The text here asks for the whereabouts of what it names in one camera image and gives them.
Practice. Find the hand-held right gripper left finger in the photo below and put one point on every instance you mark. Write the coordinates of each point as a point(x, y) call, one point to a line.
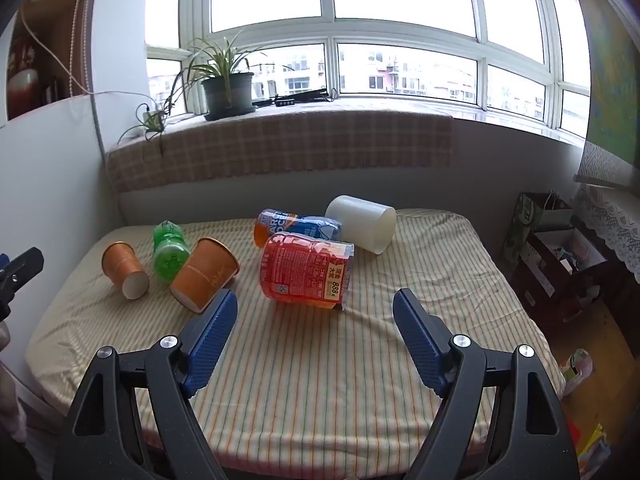
point(212, 340)

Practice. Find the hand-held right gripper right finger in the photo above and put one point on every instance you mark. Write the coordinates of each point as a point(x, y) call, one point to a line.
point(419, 340)

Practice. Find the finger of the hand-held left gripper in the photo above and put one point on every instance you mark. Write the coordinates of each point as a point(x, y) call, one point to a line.
point(20, 270)

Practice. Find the large orange paper cup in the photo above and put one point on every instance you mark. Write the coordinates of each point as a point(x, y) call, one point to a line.
point(202, 272)

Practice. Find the small orange paper cup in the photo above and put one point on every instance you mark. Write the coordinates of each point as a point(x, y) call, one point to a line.
point(122, 267)

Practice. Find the white plastic cup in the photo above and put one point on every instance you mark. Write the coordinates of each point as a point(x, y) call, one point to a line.
point(362, 222)

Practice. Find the green plastic bottle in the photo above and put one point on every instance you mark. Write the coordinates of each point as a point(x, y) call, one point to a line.
point(170, 252)

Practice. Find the striped bed sheet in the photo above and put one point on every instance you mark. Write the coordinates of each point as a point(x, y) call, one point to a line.
point(320, 370)

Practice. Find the red plastic bottle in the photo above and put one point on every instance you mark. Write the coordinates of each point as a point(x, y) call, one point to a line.
point(300, 270)

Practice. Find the blue and orange bottle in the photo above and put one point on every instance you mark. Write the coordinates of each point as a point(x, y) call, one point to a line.
point(300, 225)

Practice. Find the open cardboard box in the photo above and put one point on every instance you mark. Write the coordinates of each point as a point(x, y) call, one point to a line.
point(550, 270)

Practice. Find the green paper bag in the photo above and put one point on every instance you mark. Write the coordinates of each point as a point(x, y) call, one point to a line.
point(525, 225)

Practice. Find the green snack packet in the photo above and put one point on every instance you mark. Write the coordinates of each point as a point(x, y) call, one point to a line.
point(577, 370)

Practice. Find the small potted plant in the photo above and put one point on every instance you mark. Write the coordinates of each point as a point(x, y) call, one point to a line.
point(151, 121)

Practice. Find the colourful books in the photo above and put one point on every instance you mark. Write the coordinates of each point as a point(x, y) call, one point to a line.
point(592, 452)

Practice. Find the plaid windowsill cloth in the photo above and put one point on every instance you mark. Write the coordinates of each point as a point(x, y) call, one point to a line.
point(300, 145)

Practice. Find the wooden bookshelf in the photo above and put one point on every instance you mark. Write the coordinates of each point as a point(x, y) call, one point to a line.
point(45, 50)

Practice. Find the white lace cloth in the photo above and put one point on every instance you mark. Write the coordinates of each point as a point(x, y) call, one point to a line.
point(615, 225)

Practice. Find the large potted spider plant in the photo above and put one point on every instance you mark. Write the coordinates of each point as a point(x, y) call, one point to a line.
point(229, 95)

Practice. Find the black device on windowsill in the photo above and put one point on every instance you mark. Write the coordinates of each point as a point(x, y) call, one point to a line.
point(295, 97)

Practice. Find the wall hanging scroll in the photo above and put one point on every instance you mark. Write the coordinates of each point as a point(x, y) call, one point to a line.
point(612, 90)

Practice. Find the white window frame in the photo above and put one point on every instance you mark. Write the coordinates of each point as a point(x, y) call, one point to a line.
point(327, 30)

